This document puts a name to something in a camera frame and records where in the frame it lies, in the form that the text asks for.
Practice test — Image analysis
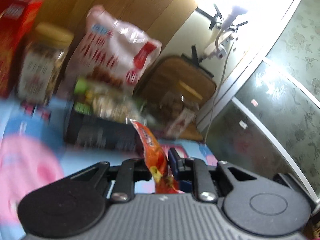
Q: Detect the red orange snack packet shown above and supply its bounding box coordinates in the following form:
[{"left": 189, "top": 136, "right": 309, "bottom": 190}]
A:
[{"left": 130, "top": 119, "right": 183, "bottom": 194}]

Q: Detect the black sheep print box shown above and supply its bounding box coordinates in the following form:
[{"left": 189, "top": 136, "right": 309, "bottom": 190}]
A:
[{"left": 64, "top": 99, "right": 146, "bottom": 152}]

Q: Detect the nut jar with red label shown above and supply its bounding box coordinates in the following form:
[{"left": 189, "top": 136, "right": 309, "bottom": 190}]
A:
[{"left": 159, "top": 80, "right": 203, "bottom": 138}]

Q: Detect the pink twisted dough snack bag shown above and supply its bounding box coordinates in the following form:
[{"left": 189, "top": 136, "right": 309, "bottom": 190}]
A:
[{"left": 57, "top": 5, "right": 162, "bottom": 98}]

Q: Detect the white power strip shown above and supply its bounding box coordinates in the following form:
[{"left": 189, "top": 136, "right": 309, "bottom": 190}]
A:
[{"left": 203, "top": 30, "right": 238, "bottom": 59}]

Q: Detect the nut jar with white label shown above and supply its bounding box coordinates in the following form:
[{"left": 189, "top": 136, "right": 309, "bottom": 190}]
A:
[{"left": 16, "top": 22, "right": 74, "bottom": 105}]

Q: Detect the wooden headboard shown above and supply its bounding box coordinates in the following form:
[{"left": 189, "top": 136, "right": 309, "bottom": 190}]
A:
[{"left": 36, "top": 0, "right": 197, "bottom": 55}]

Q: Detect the red gold gift bag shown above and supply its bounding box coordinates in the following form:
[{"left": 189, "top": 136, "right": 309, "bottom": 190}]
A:
[{"left": 1, "top": 0, "right": 43, "bottom": 98}]

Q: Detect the white power cable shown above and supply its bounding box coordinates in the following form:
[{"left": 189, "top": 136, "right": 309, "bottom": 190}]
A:
[{"left": 203, "top": 39, "right": 237, "bottom": 143}]

